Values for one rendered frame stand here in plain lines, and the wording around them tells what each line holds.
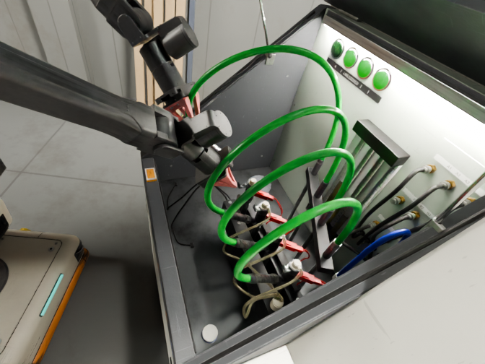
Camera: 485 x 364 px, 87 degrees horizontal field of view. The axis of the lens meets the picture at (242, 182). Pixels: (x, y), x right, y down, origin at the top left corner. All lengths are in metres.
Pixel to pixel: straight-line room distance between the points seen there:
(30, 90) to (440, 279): 0.54
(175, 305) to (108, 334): 1.03
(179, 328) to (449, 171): 0.63
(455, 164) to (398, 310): 0.31
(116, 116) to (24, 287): 1.22
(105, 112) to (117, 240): 1.51
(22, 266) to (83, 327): 0.42
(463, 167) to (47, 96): 0.67
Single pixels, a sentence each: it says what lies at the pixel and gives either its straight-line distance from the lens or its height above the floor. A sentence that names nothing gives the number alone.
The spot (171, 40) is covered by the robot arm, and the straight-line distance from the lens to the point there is 0.63.
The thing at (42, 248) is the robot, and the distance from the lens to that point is 1.63.
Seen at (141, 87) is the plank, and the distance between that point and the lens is 2.46.
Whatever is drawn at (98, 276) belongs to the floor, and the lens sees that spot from 1.79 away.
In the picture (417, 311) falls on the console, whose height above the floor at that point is 1.27.
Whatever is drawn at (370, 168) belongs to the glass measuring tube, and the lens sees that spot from 0.71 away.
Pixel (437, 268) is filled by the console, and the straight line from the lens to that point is 0.41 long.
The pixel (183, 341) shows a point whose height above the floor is 0.95.
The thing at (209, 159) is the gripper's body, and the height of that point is 1.20.
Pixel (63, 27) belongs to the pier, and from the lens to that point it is 2.79.
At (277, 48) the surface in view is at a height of 1.41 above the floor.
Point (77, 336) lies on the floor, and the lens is 1.70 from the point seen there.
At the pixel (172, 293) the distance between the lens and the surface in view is 0.67.
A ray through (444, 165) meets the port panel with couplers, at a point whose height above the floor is 1.32.
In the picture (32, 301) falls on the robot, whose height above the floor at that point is 0.28.
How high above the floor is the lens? 1.58
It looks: 45 degrees down
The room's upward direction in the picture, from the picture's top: 15 degrees clockwise
